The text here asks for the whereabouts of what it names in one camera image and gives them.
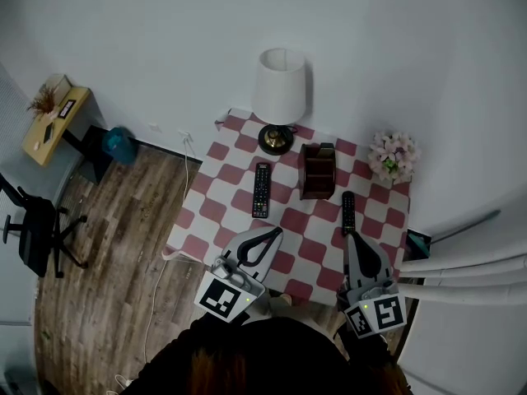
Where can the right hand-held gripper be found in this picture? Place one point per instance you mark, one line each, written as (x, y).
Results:
(379, 311)

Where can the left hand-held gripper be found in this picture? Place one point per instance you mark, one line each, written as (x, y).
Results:
(224, 294)

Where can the small black remote control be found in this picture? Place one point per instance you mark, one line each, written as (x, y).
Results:
(348, 212)

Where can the large black remote control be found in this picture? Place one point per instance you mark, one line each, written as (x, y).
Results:
(262, 189)

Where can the brown wooden organizer box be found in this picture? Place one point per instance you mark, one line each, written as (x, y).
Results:
(315, 179)

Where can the silver remote control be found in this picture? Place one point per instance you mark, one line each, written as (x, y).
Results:
(327, 151)

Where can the person's left forearm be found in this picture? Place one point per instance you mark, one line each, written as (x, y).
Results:
(218, 327)

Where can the person's right forearm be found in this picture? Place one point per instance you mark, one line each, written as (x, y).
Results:
(366, 350)

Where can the teal box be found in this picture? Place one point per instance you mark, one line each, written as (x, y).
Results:
(418, 244)

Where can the pale rectangular box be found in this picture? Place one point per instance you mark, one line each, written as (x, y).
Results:
(57, 82)

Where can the person's beige shoe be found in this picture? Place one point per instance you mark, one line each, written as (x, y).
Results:
(282, 300)

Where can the pink checkered tablecloth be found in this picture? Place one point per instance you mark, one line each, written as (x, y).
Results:
(230, 191)

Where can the person's black top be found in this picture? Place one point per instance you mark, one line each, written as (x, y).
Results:
(267, 352)

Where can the white curtains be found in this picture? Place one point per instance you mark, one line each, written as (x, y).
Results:
(465, 270)

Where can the pink flower bouquet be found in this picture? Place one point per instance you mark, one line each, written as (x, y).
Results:
(393, 154)

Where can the white table lamp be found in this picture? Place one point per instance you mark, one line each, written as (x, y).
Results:
(278, 85)

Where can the teal trash bin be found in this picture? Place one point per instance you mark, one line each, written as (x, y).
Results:
(119, 144)

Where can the black office chair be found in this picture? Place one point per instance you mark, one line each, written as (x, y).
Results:
(35, 237)

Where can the black desk sign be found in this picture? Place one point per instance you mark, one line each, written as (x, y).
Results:
(66, 108)

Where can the black phone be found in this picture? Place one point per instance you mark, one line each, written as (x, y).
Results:
(48, 133)

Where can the yellow wooden side desk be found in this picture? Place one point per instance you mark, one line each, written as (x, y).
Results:
(39, 146)

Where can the dried brown plant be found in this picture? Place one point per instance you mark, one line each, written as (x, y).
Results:
(42, 101)

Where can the white wall socket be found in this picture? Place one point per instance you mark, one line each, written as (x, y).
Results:
(185, 135)

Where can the blank white wall plate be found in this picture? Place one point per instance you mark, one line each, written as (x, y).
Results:
(154, 126)

